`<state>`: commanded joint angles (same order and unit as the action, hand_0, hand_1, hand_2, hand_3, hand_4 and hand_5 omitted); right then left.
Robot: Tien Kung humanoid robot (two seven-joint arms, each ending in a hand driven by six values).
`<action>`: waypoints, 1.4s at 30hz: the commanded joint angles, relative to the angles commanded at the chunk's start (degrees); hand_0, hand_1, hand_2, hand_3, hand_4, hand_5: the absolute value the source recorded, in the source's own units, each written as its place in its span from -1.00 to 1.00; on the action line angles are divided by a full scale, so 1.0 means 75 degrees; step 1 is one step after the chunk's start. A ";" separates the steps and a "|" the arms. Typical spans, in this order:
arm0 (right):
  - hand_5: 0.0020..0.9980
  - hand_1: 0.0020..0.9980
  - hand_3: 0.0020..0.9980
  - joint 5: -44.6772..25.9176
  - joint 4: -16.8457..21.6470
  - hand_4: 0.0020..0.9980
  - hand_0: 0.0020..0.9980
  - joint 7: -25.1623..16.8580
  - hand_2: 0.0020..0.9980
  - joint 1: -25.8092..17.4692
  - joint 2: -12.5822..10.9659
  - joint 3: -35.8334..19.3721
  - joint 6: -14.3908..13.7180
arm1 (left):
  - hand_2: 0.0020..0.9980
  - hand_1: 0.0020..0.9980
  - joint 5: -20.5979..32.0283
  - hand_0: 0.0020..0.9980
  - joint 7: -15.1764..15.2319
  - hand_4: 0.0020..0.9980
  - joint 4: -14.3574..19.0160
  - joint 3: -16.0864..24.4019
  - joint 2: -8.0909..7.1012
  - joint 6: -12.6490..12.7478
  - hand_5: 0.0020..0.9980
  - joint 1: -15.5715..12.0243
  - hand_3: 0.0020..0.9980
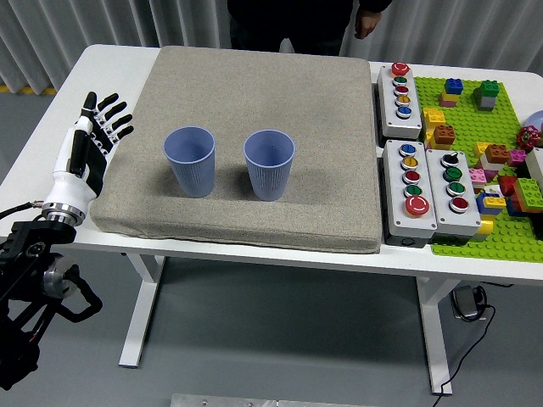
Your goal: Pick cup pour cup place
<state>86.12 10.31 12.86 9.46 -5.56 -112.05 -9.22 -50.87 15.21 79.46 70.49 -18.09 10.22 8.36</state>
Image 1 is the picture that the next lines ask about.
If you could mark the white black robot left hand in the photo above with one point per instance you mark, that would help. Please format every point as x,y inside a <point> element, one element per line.
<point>70,186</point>

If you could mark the person's left hand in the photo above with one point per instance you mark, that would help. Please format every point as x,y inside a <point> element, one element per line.
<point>367,23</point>

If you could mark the blue ribbed plastic cup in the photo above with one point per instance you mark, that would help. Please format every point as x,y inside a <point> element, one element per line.
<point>271,178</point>
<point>193,174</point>

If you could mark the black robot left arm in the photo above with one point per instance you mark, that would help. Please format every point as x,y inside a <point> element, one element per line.
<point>38,233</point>

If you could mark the person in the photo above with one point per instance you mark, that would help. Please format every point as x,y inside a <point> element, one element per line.
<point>292,21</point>

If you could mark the grey-brown fabric mat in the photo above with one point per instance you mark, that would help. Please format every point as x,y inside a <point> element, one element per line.
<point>297,85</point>

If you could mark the grey five-button control box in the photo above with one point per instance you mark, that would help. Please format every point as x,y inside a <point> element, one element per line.
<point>403,220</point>
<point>396,123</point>

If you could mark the yellow black floor tape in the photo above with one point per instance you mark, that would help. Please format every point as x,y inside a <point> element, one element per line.
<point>29,90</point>

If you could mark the blue toy brick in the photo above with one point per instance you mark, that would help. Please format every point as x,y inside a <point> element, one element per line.
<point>483,207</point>
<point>454,85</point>

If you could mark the yellow toy brick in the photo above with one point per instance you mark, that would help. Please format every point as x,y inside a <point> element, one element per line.
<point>432,118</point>
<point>449,96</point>
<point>480,149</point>
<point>485,226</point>
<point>429,139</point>
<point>494,202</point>

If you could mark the pink toy brick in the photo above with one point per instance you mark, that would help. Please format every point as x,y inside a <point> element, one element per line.
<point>477,174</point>
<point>446,102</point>

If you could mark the orange toy brick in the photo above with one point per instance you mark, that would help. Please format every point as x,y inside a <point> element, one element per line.
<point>496,153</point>
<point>444,135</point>

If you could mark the grey toy brick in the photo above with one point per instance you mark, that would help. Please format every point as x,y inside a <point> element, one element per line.
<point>485,102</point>

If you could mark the green studded baseplate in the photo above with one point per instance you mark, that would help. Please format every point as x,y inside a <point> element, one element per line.
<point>471,123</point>

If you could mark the white pleated curtain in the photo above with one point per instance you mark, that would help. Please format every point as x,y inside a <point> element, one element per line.
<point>85,21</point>

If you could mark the white table leg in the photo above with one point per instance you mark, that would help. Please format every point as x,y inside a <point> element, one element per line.
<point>437,339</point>
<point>133,347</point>

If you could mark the white toy brick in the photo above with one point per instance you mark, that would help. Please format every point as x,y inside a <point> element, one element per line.
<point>488,165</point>

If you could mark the pale purple plate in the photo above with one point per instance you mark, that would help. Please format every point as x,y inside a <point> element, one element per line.
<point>535,120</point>

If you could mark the red valve wheel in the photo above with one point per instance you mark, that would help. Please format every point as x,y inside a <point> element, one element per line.
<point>527,137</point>

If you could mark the magenta toy brick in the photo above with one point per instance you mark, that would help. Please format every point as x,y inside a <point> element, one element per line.
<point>516,157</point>

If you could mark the red toy brick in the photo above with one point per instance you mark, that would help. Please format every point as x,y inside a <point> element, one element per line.
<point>507,184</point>

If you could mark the grey four-button control box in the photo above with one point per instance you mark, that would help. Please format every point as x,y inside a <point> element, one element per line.
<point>466,220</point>

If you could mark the white box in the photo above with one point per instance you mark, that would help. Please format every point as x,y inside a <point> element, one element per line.
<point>536,167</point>

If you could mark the large green toy brick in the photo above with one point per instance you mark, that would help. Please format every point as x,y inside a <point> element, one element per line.
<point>529,193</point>

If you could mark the grey power adapter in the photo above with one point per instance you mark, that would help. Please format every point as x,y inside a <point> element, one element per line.
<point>466,303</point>

